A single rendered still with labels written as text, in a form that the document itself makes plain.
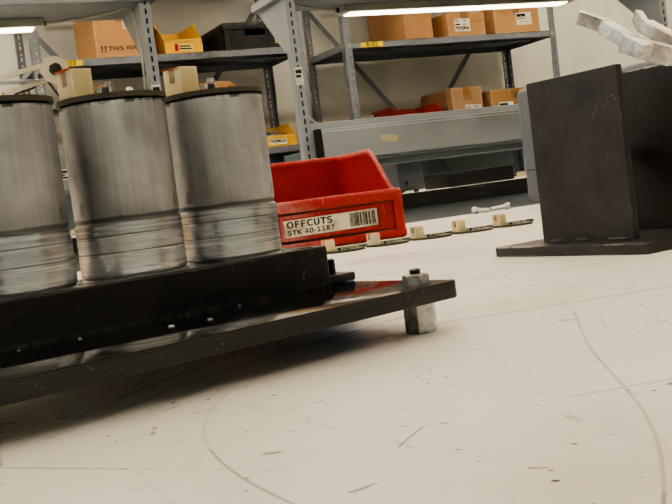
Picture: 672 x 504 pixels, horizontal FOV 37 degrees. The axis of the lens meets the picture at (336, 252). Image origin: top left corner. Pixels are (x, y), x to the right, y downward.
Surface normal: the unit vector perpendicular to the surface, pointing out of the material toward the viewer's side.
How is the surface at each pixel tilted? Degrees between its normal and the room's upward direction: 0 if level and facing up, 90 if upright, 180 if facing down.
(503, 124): 90
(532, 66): 90
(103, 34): 89
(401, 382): 0
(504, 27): 87
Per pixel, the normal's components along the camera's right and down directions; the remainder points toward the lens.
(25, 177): 0.60, -0.03
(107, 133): 0.04, 0.06
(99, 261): -0.46, 0.11
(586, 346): -0.13, -0.99
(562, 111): -0.83, 0.14
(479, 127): 0.41, 0.00
